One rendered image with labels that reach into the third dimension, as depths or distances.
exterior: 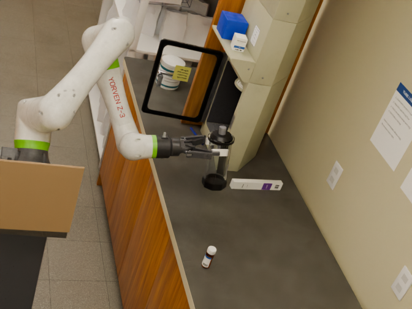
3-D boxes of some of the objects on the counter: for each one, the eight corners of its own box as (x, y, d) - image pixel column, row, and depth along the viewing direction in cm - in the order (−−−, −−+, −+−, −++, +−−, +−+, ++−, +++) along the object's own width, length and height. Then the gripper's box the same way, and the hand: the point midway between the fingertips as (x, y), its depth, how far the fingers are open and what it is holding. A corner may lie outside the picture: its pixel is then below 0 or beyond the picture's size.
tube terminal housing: (244, 135, 328) (299, -3, 287) (263, 174, 303) (326, 29, 262) (200, 130, 319) (249, -13, 278) (216, 170, 294) (273, 19, 253)
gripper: (175, 151, 239) (233, 151, 245) (165, 125, 258) (219, 126, 263) (173, 168, 243) (230, 168, 249) (164, 141, 261) (217, 142, 267)
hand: (219, 146), depth 255 cm, fingers closed on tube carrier, 9 cm apart
